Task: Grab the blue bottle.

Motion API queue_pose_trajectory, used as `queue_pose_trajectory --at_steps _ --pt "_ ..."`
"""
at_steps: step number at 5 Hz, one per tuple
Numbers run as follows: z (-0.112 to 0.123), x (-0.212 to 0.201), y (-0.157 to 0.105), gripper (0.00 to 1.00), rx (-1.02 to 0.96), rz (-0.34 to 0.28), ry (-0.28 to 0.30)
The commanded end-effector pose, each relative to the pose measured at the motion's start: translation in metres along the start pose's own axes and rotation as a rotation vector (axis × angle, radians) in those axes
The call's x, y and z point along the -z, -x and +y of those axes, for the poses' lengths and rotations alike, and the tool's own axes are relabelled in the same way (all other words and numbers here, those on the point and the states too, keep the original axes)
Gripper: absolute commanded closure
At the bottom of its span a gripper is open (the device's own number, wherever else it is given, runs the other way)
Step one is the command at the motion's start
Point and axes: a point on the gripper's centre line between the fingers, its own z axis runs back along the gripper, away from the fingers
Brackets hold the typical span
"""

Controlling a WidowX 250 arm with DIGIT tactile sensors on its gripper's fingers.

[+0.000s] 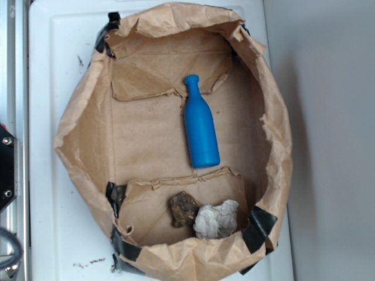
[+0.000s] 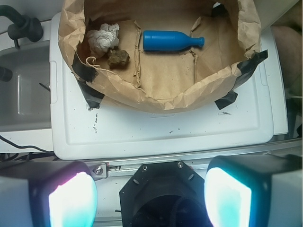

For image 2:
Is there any crumpled white paper ball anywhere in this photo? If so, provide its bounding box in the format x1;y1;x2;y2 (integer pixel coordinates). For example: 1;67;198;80
87;23;120;58

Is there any grey plastic sink basin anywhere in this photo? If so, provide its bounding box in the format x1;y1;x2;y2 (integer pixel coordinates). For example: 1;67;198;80
0;41;51;132

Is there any brown paper bag tray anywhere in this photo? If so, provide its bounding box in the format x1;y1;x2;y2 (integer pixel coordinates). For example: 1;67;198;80
58;0;261;113

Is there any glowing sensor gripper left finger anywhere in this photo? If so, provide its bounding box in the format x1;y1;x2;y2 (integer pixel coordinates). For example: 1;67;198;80
0;161;98;227

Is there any brown rock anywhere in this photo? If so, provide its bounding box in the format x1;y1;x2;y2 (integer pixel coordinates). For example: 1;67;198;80
107;49;130;69

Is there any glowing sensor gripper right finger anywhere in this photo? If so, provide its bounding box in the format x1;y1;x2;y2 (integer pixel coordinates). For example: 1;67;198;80
204;155;303;227

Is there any black tape strip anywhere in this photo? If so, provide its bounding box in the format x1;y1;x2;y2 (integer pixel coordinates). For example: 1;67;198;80
232;50;268;90
215;90;238;110
77;80;105;109
71;51;98;83

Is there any aluminium extrusion rail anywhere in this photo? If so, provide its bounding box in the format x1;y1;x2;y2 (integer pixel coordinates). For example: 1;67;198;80
89;138;303;179

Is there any black octagonal mount plate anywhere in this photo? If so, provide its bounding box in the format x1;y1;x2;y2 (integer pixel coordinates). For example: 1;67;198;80
119;161;212;227

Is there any blue plastic bottle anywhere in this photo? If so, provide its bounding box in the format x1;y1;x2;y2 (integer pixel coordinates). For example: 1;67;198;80
143;30;205;52

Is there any black tape strip lower right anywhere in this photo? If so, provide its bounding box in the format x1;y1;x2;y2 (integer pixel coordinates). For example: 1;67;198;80
215;90;238;110

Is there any black tape strip lower left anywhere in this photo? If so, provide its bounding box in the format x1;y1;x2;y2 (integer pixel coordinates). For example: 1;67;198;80
77;80;105;109

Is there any black cable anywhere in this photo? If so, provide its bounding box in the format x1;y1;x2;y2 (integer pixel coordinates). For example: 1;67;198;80
0;134;54;153

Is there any white plastic bin lid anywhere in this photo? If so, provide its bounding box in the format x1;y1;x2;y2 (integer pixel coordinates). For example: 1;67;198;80
50;14;276;160

